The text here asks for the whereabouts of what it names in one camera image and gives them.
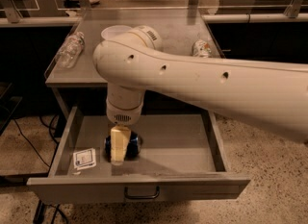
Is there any silver crushed soda can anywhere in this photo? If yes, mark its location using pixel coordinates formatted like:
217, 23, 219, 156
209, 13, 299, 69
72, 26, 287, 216
192, 39, 212, 58

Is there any grey metal open drawer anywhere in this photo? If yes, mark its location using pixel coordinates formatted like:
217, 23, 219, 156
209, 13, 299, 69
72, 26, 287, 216
27, 107, 250, 204

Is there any white tag sticker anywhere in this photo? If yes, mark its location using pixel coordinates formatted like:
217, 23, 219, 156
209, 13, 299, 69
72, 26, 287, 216
73, 148, 96, 170

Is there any white horizontal rail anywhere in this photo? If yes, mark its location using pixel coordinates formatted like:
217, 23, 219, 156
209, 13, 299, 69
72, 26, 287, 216
202, 13, 308, 24

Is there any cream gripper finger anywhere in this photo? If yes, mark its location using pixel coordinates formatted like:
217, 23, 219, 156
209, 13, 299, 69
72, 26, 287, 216
111, 125, 131, 165

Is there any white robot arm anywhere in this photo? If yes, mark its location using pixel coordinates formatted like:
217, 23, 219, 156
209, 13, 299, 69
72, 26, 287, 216
93, 26, 308, 142

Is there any blue pepsi can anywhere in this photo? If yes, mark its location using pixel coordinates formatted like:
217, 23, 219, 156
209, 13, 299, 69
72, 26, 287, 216
104, 132, 142, 159

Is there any clear plastic water bottle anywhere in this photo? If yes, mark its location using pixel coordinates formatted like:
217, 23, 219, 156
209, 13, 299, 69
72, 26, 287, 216
55, 32, 85, 68

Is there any black drawer handle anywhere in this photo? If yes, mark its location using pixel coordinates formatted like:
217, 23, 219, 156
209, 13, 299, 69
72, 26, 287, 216
124, 187, 160, 200

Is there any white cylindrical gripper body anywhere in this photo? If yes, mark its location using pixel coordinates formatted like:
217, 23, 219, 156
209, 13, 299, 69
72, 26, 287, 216
106, 83, 145, 126

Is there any black floor cable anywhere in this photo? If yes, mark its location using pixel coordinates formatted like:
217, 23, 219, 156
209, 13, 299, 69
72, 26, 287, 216
13, 113, 61, 168

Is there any white ceramic bowl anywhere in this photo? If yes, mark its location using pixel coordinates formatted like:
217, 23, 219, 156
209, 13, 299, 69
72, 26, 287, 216
101, 25, 131, 40

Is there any grey metal counter cabinet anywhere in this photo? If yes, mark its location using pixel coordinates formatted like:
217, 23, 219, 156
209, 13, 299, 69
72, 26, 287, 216
46, 8, 223, 114

